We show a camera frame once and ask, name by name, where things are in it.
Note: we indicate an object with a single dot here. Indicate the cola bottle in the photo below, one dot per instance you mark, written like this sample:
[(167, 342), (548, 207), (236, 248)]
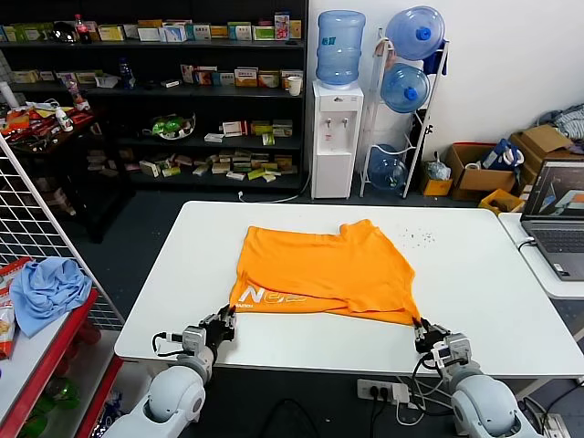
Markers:
[(83, 32)]

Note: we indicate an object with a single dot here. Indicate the light blue cloth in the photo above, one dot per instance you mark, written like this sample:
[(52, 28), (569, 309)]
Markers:
[(45, 292)]

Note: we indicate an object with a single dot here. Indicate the orange t-shirt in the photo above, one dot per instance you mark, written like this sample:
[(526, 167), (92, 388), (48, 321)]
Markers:
[(319, 264)]

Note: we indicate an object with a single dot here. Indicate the small white side table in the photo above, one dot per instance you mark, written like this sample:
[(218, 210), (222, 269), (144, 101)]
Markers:
[(515, 228)]

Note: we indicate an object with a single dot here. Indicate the blue and white box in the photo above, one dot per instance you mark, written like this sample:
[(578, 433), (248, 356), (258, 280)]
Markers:
[(172, 34)]

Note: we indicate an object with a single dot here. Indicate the dark glass bowl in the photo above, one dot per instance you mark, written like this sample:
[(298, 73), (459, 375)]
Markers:
[(63, 33)]

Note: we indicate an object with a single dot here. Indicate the blue bag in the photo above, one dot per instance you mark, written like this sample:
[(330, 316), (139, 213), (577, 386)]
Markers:
[(502, 153)]

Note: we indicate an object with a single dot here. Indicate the large white table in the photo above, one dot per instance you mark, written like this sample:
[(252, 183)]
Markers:
[(479, 274)]

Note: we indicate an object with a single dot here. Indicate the upright blue water bottle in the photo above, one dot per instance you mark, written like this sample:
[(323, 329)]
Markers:
[(340, 50)]

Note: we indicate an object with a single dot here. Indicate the crumpled plastic bag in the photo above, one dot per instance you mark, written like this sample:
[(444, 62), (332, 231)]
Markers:
[(439, 169)]

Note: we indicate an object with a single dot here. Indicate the red snack bag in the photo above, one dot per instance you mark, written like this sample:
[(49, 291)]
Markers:
[(7, 319)]

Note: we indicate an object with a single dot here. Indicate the yellow and green box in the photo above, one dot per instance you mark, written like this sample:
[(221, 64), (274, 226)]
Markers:
[(111, 33)]

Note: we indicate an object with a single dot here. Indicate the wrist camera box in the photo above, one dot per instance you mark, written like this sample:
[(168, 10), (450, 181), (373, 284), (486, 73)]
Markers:
[(194, 338), (454, 349)]

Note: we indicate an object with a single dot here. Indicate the dark blue hanging cloth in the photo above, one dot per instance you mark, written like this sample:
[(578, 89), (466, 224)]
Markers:
[(440, 61)]

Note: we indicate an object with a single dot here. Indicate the white water dispenser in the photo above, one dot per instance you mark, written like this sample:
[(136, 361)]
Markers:
[(332, 169)]

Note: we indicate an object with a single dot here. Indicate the orange snack bag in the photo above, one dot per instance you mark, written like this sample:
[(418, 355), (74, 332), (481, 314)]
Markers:
[(17, 121)]

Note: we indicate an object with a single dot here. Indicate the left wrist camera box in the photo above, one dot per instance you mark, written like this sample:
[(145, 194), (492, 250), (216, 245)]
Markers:
[(194, 338)]

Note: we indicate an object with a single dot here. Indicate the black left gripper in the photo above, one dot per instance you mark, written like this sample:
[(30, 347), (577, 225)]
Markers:
[(216, 328)]

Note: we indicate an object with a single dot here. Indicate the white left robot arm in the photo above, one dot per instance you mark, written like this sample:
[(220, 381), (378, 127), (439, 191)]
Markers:
[(173, 397)]

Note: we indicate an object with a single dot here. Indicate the green medicine box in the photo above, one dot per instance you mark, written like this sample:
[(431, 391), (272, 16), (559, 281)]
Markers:
[(261, 128)]

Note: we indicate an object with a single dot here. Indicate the pile of grey-blue clothes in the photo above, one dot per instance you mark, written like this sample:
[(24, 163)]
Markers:
[(568, 121)]

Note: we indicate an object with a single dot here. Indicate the red and white box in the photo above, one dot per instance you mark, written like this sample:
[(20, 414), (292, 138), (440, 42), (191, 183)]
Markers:
[(235, 128)]

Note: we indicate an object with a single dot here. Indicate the white jug rack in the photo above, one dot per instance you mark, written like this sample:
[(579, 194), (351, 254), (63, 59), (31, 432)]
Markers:
[(363, 182)]

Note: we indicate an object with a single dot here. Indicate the white power strip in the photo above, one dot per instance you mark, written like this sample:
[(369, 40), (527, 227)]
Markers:
[(365, 388)]

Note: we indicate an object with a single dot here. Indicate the flat white box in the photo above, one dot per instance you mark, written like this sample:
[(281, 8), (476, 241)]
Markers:
[(213, 137)]

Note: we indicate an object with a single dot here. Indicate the white paper cup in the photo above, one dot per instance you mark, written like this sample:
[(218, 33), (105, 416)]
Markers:
[(295, 86)]

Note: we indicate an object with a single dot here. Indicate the green plastic bottle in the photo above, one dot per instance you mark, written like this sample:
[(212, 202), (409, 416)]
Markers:
[(64, 392)]

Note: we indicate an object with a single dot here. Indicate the blue snack package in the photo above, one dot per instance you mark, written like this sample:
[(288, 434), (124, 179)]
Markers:
[(114, 408)]

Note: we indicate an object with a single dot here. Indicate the white bottle with green label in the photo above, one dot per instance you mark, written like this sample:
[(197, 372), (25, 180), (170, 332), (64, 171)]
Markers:
[(65, 121)]

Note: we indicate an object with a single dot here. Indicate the black shelf unit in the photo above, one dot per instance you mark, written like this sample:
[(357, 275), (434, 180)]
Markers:
[(182, 45)]

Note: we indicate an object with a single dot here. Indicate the bottle with pink label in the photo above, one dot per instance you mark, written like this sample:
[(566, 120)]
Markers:
[(77, 93)]

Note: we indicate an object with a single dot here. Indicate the yellow plastic bin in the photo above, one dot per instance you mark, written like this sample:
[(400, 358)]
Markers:
[(499, 201)]

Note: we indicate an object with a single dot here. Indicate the long green box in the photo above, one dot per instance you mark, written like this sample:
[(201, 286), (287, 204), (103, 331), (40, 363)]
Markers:
[(32, 33)]

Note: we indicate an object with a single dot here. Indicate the white plug adapter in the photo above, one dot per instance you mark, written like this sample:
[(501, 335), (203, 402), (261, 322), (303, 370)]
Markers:
[(401, 393)]

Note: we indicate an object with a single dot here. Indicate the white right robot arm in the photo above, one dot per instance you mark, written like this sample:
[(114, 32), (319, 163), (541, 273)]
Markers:
[(483, 401)]

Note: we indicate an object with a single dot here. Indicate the dark blue bottle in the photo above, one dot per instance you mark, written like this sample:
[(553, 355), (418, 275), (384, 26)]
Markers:
[(125, 73)]

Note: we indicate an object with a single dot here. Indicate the cardboard box with orange rim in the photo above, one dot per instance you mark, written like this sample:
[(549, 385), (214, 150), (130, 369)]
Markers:
[(479, 180)]

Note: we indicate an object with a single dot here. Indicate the blue water jug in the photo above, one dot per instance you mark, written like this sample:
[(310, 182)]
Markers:
[(413, 32), (385, 169), (401, 89)]

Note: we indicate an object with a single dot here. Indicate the pink and white carton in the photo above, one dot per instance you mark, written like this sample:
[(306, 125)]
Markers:
[(281, 27)]

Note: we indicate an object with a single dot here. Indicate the grey laptop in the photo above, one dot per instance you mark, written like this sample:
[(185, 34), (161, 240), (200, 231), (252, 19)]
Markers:
[(554, 237)]

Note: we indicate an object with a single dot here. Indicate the red and blue box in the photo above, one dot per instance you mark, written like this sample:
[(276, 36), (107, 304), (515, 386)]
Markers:
[(206, 76)]

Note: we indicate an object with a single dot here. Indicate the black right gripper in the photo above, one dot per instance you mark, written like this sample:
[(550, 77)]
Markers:
[(431, 342)]

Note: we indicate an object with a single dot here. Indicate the green and white bowl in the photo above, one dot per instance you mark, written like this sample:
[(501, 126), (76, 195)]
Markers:
[(171, 128)]

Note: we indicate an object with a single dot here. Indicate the grey power strip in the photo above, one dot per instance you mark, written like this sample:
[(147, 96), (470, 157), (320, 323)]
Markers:
[(554, 422)]

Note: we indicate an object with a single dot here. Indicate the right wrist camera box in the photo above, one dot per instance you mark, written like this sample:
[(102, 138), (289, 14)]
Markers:
[(454, 349)]

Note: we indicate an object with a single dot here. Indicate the plain brown cardboard box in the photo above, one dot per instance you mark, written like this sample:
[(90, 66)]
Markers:
[(545, 139)]

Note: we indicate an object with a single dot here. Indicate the small yellow box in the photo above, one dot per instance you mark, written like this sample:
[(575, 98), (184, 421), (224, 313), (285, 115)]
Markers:
[(435, 188)]

